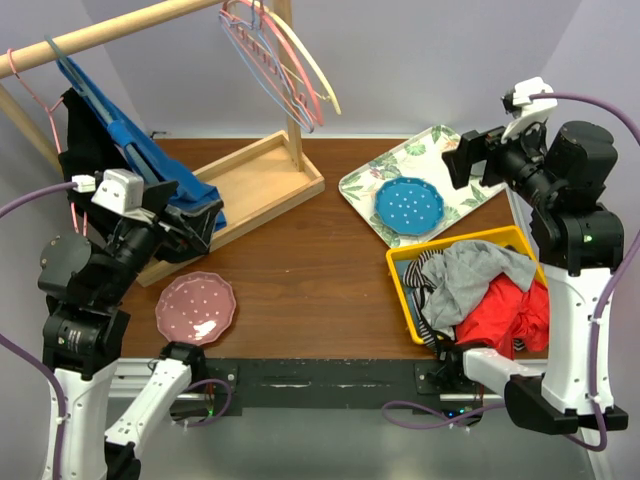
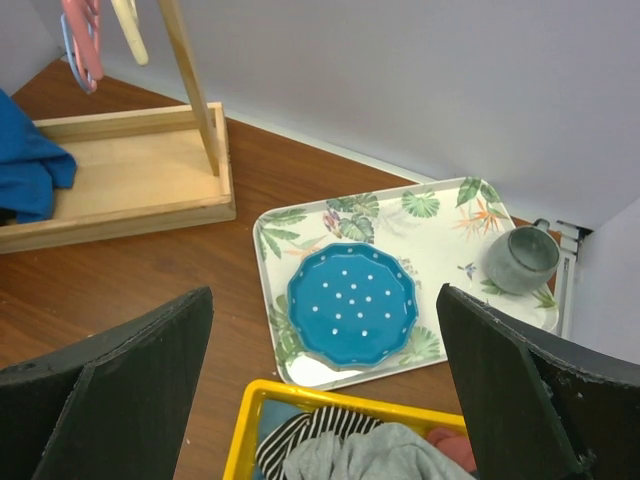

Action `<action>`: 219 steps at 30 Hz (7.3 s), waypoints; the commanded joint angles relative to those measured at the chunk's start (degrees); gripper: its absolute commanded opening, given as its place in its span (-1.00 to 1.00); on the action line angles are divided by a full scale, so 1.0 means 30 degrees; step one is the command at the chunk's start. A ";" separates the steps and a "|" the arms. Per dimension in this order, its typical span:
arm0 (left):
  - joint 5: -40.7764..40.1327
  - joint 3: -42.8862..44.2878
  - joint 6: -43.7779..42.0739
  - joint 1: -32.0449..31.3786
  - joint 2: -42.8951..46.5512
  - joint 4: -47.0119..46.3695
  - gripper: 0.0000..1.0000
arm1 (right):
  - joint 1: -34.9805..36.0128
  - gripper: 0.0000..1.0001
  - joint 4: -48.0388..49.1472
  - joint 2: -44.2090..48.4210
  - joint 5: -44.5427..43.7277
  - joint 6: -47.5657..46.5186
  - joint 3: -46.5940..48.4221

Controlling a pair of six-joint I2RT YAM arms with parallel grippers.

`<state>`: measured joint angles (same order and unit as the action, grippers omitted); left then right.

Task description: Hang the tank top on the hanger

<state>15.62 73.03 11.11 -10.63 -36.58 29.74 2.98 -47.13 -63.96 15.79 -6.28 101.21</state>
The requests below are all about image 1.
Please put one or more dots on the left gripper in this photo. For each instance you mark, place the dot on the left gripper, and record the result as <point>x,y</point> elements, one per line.
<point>199,223</point>

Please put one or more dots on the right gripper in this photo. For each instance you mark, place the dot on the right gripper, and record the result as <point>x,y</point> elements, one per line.
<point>472,146</point>

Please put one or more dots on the grey tank top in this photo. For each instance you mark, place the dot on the grey tank top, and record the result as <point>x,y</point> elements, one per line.
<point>460,276</point>

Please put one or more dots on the light blue wire hanger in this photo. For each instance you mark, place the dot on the light blue wire hanger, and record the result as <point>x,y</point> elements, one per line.
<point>271,60</point>

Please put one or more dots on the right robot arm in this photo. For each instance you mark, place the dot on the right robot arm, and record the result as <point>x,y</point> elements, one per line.
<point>580,246</point>

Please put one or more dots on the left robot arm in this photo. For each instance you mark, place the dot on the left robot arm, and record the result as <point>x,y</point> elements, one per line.
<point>84,284</point>

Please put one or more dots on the blue garment on hanger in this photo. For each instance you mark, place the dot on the blue garment on hanger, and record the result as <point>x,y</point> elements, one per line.
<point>190,193</point>

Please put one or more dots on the black garment on hanger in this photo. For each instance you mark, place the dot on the black garment on hanger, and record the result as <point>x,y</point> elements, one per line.
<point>89,145</point>

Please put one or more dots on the pink plastic hanger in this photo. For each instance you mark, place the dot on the pink plastic hanger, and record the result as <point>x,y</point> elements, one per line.
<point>278,60</point>

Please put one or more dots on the grey blue hanger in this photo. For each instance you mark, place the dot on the grey blue hanger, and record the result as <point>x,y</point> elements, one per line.
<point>115,127</point>

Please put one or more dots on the cream plastic hanger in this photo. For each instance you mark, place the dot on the cream plastic hanger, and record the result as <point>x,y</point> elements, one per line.
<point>320,87</point>

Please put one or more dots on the floral leaf tray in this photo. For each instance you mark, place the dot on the floral leaf tray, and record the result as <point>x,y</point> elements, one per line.
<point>417,157</point>

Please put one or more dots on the blue dotted plate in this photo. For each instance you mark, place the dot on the blue dotted plate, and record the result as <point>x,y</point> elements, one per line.
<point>409,206</point>

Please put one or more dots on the wooden clothes rack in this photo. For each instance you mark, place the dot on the wooden clothes rack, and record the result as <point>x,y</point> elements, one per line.
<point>262,180</point>

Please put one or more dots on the pink dotted plate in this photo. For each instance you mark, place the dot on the pink dotted plate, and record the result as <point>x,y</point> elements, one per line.
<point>196,308</point>

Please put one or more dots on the yellow plastic bin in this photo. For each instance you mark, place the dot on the yellow plastic bin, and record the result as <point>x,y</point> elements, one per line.
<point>398,259</point>

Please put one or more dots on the black white striped garment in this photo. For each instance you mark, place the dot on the black white striped garment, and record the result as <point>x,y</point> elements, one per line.
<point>420,289</point>

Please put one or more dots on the red garment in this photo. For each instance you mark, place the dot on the red garment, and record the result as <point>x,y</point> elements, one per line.
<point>506,314</point>

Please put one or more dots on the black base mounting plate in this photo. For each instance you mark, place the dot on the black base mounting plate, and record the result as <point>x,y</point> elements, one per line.
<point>341,384</point>

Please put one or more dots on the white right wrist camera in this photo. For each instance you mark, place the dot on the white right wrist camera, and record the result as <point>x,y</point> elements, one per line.
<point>526,110</point>

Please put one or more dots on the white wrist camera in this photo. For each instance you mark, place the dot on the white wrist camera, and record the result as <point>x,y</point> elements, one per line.
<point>526,110</point>
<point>119,191</point>

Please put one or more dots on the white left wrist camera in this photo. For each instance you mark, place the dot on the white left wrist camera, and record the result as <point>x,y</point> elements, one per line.
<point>119,191</point>

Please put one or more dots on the pink wire hanger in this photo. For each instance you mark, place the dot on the pink wire hanger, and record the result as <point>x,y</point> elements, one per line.
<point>49,110</point>

